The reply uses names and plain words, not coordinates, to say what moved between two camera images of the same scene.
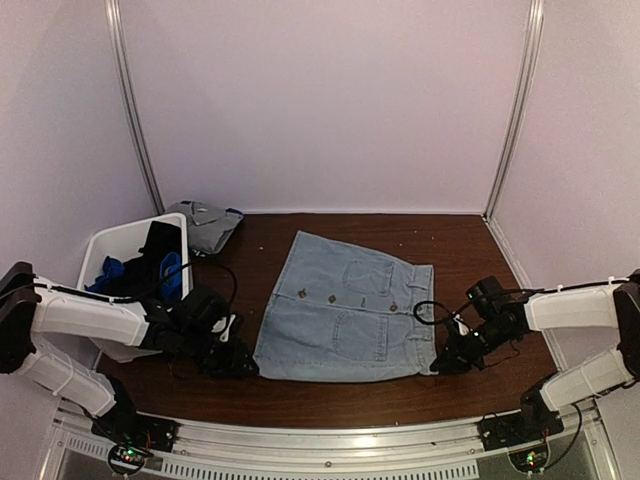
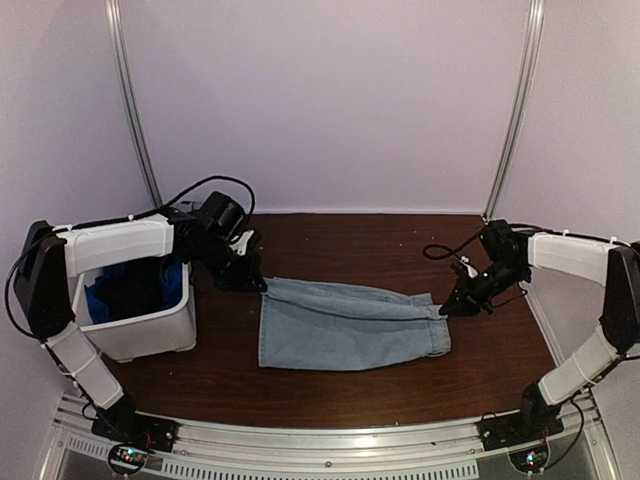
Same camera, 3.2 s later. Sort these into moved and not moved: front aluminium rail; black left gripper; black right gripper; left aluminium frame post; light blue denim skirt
Moved: black left gripper; black right gripper; light blue denim skirt
Not moved: left aluminium frame post; front aluminium rail
